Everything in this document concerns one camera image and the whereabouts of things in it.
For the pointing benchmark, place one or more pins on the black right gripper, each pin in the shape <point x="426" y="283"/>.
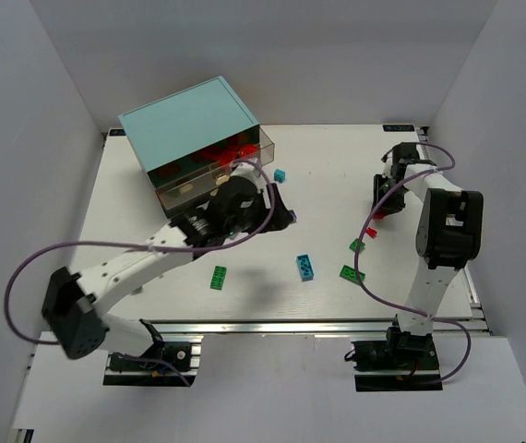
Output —
<point x="384" y="197"/>

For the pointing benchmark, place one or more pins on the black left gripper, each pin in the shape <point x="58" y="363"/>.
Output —
<point x="277" y="211"/>

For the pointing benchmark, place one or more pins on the red sloped lego brick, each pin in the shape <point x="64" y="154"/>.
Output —
<point x="380" y="215"/>

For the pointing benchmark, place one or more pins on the small red lego piece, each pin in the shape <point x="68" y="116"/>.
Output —
<point x="371" y="232"/>

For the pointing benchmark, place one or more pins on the red arch lego piece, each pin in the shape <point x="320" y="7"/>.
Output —
<point x="247" y="151"/>

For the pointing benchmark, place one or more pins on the transparent top drawer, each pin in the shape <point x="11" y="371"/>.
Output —
<point x="252" y="144"/>

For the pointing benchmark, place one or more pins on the red rectangular lego brick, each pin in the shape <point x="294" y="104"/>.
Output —
<point x="211" y="153"/>

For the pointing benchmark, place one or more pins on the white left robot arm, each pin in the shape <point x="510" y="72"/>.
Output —
<point x="77" y="305"/>

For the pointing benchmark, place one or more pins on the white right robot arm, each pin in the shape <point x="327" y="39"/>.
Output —
<point x="448" y="236"/>

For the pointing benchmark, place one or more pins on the small cyan lego brick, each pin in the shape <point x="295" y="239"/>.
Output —
<point x="279" y="176"/>

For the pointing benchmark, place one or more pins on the cyan long lego brick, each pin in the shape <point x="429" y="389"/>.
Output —
<point x="305" y="268"/>

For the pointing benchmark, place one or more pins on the small green lego brick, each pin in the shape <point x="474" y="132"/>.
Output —
<point x="357" y="245"/>

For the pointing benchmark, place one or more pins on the green lego brick right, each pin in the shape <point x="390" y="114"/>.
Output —
<point x="348" y="273"/>

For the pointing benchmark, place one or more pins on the long green lego brick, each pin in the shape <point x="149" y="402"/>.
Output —
<point x="218" y="278"/>

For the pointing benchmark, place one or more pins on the teal drawer cabinet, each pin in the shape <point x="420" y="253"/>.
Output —
<point x="179" y="124"/>

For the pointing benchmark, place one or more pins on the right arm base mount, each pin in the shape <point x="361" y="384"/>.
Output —
<point x="400" y="362"/>

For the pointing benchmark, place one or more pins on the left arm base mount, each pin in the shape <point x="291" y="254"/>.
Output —
<point x="165" y="364"/>

